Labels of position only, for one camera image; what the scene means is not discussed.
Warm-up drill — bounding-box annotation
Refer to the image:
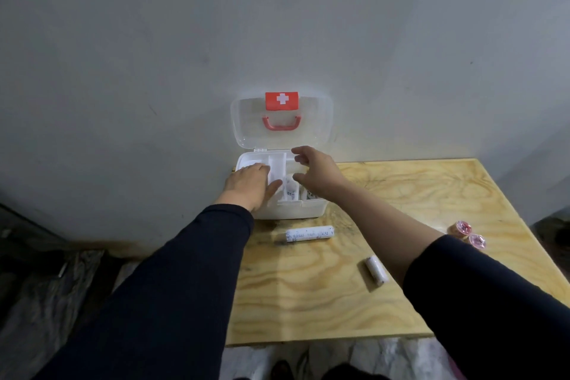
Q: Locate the person's right forearm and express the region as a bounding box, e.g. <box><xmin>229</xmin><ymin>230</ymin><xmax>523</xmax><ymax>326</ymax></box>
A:
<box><xmin>330</xmin><ymin>179</ymin><xmax>570</xmax><ymax>380</ymax></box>

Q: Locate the person's right hand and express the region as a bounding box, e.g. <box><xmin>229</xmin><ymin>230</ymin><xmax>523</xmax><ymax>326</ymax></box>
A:
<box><xmin>291</xmin><ymin>145</ymin><xmax>351</xmax><ymax>202</ymax></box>

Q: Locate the short white bandage roll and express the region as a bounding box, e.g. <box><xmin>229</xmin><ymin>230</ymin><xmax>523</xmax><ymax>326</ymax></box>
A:
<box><xmin>365</xmin><ymin>255</ymin><xmax>390</xmax><ymax>288</ymax></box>

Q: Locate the person's left hand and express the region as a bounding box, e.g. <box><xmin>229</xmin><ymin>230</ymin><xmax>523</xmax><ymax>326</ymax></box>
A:
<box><xmin>215</xmin><ymin>163</ymin><xmax>284</xmax><ymax>215</ymax></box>

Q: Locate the long white bandage roll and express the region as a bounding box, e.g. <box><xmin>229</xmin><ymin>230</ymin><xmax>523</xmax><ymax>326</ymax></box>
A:
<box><xmin>284</xmin><ymin>226</ymin><xmax>335</xmax><ymax>244</ymax></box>

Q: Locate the white first aid box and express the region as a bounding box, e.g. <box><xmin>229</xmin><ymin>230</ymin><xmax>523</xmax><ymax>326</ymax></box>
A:
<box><xmin>230</xmin><ymin>90</ymin><xmax>335</xmax><ymax>220</ymax></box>

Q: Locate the grey plastic sheet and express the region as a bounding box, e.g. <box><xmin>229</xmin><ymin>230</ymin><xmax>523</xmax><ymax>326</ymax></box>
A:
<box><xmin>0</xmin><ymin>248</ymin><xmax>134</xmax><ymax>380</ymax></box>

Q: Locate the person's left forearm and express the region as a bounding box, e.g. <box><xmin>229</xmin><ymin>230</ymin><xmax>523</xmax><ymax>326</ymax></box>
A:
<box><xmin>35</xmin><ymin>202</ymin><xmax>255</xmax><ymax>380</ymax></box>

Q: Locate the white divided insert tray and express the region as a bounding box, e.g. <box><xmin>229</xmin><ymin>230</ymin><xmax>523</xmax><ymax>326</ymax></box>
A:
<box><xmin>238</xmin><ymin>152</ymin><xmax>308</xmax><ymax>202</ymax></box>

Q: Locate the person's black shoe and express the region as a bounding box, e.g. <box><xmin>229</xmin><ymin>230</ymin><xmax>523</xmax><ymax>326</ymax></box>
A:
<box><xmin>270</xmin><ymin>360</ymin><xmax>293</xmax><ymax>380</ymax></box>

